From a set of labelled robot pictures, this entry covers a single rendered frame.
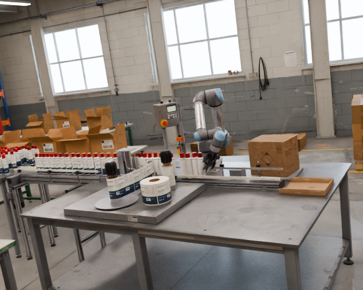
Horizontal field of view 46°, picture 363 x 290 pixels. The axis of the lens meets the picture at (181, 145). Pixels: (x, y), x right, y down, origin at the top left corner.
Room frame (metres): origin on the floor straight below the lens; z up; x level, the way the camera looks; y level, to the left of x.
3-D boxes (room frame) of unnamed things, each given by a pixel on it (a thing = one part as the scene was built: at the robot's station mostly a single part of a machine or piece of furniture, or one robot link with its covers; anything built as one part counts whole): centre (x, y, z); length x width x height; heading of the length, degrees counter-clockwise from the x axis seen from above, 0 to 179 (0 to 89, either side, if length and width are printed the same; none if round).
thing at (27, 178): (4.08, 1.23, 0.47); 1.17 x 0.38 x 0.94; 58
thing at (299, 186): (2.80, -0.81, 0.85); 0.30 x 0.26 x 0.04; 58
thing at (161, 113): (3.46, 0.09, 1.38); 0.17 x 0.10 x 0.19; 113
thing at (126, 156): (3.47, 0.45, 1.01); 0.14 x 0.13 x 0.26; 58
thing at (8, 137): (5.85, 2.42, 0.97); 0.45 x 0.40 x 0.37; 156
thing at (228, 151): (7.55, -0.54, 0.16); 0.65 x 0.54 x 0.32; 69
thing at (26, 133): (5.62, 2.05, 0.97); 0.44 x 0.38 x 0.37; 159
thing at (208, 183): (3.33, 0.04, 0.85); 1.65 x 0.11 x 0.05; 58
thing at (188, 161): (3.27, -0.04, 0.98); 0.05 x 0.05 x 0.20
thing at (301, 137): (7.48, -1.83, 0.11); 0.65 x 0.54 x 0.22; 61
